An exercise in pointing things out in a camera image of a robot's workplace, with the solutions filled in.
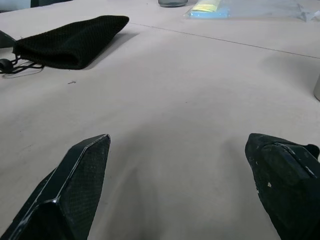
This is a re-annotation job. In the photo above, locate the black drawstring with toggle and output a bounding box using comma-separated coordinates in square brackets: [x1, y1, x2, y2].
[0, 54, 46, 75]

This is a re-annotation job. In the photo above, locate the grey round container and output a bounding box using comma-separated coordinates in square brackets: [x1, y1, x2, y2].
[157, 0, 188, 8]

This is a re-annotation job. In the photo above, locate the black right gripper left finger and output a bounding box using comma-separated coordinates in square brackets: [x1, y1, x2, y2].
[0, 133, 111, 240]

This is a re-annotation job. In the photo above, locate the clear bag with blue-yellow cloths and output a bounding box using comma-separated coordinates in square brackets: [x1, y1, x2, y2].
[181, 0, 320, 23]

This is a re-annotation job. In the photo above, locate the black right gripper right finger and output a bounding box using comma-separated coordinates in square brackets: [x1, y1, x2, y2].
[244, 132, 320, 240]

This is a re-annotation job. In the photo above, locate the black mesh drawstring pouch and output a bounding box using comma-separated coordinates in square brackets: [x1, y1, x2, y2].
[12, 15, 130, 71]

